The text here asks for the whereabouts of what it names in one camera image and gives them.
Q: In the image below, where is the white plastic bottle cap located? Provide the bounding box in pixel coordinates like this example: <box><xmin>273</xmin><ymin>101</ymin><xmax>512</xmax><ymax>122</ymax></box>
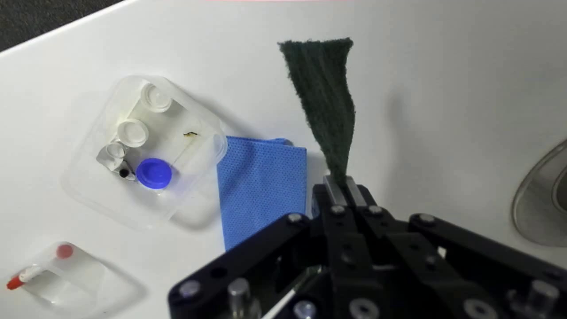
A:
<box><xmin>138</xmin><ymin>82</ymin><xmax>176</xmax><ymax>115</ymax></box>
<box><xmin>115</xmin><ymin>117</ymin><xmax>151</xmax><ymax>149</ymax></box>

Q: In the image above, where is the blue cloth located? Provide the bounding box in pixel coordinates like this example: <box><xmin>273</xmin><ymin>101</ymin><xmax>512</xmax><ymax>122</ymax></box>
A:
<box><xmin>215</xmin><ymin>135</ymin><xmax>314</xmax><ymax>254</ymax></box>

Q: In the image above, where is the small clear plastic container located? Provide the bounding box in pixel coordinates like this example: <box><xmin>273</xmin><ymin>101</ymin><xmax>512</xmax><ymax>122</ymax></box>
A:
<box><xmin>4</xmin><ymin>239</ymin><xmax>147</xmax><ymax>312</ymax></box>

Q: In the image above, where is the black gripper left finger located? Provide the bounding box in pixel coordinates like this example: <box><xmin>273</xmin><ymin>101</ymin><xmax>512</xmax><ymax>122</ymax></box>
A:
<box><xmin>167</xmin><ymin>176</ymin><xmax>351</xmax><ymax>319</ymax></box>

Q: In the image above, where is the small clear plastic bottle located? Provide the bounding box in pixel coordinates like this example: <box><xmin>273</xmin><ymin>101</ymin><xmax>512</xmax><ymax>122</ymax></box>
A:
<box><xmin>96</xmin><ymin>140</ymin><xmax>130</xmax><ymax>174</ymax></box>

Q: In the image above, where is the blue bottle cap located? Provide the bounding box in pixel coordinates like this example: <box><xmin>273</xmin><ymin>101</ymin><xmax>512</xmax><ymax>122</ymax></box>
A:
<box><xmin>135</xmin><ymin>156</ymin><xmax>177</xmax><ymax>193</ymax></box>

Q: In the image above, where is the large clear plastic container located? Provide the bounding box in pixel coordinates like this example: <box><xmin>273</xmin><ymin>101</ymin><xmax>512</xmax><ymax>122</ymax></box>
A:
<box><xmin>62</xmin><ymin>75</ymin><xmax>231</xmax><ymax>232</ymax></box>

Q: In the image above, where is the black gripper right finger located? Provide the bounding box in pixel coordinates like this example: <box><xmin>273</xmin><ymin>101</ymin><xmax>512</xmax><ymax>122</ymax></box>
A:
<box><xmin>346</xmin><ymin>176</ymin><xmax>567</xmax><ymax>319</ymax></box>

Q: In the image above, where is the small red-capped white tube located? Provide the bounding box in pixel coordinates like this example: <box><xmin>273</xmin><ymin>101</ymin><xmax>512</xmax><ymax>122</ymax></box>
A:
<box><xmin>6</xmin><ymin>241</ymin><xmax>76</xmax><ymax>293</ymax></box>

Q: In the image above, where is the dark grey towel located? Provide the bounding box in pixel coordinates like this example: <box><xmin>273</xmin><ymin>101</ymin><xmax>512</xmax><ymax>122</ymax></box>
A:
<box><xmin>277</xmin><ymin>37</ymin><xmax>360</xmax><ymax>190</ymax></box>

